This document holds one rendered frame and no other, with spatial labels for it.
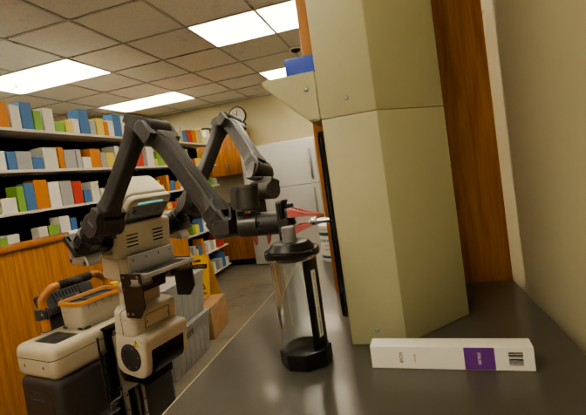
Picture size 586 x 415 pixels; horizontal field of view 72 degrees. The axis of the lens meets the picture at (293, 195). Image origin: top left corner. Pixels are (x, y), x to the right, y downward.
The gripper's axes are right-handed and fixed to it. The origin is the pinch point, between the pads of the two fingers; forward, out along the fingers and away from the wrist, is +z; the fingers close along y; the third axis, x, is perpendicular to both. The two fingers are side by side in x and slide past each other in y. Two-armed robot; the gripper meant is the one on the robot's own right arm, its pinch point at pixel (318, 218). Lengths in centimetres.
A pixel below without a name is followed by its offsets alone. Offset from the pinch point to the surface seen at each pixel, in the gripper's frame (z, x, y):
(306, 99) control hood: 2.8, -10.7, 25.5
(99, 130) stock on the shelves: -242, 228, 76
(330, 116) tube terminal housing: 7.2, -10.7, 21.4
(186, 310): -144, 171, -79
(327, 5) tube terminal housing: 9.4, -10.9, 42.8
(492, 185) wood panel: 43, 27, 1
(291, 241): -2.2, -17.8, -2.0
